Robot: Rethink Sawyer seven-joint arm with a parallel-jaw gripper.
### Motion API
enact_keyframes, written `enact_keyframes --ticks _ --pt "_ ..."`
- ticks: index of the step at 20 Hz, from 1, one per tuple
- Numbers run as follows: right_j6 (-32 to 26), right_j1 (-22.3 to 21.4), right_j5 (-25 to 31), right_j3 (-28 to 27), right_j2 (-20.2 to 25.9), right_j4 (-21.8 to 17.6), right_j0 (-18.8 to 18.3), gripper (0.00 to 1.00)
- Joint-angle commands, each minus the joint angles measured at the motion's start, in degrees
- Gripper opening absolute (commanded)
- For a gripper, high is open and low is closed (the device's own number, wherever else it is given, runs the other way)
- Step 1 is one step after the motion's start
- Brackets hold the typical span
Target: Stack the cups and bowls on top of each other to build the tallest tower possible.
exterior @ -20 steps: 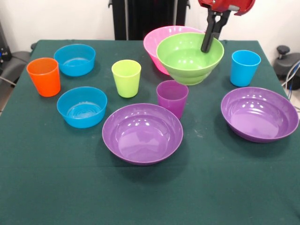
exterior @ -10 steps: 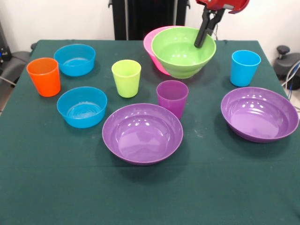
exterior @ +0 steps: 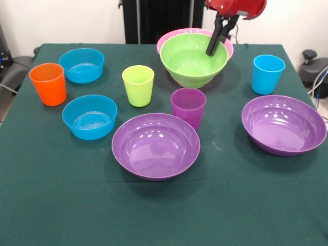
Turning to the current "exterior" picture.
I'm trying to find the dark grey base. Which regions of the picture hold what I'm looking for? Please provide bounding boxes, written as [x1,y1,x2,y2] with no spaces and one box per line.
[299,57,328,89]

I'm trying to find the purple bowl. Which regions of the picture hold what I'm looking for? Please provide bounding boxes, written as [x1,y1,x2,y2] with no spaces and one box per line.
[111,113,201,182]
[241,95,327,157]

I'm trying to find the purple cup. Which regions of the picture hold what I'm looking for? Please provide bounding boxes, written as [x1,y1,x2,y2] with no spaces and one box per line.
[171,87,207,132]

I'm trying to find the black equipment box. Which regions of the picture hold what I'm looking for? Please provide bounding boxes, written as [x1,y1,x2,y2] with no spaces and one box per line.
[0,23,13,77]

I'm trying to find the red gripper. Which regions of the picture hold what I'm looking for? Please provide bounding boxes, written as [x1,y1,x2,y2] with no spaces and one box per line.
[205,0,268,56]

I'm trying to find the blue and grey cables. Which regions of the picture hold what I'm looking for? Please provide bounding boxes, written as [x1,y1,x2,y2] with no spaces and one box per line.
[307,65,328,121]

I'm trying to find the orange cup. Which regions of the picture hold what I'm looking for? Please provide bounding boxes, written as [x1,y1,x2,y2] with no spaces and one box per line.
[28,63,67,107]

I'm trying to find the grey chair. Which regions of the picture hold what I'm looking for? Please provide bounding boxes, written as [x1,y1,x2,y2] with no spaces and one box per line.
[0,55,34,93]

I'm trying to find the black knob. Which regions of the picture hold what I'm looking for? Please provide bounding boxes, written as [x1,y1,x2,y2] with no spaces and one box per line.
[301,49,319,68]

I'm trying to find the large pink bowl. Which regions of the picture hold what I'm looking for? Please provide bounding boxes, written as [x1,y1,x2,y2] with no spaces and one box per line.
[156,28,234,63]

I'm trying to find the blue bowl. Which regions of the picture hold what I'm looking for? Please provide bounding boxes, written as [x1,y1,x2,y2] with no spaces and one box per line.
[58,48,105,84]
[61,94,118,141]

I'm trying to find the dark green tablecloth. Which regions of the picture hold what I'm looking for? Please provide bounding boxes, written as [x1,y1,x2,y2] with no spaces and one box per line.
[0,43,328,246]

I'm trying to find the blue cup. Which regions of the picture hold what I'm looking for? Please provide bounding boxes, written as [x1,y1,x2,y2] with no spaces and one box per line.
[251,54,286,96]

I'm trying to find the lime green cup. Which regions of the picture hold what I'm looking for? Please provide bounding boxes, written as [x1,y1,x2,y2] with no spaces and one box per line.
[121,65,155,108]

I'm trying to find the green ribbed bowl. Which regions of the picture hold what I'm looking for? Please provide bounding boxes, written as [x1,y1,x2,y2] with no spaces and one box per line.
[159,33,230,89]

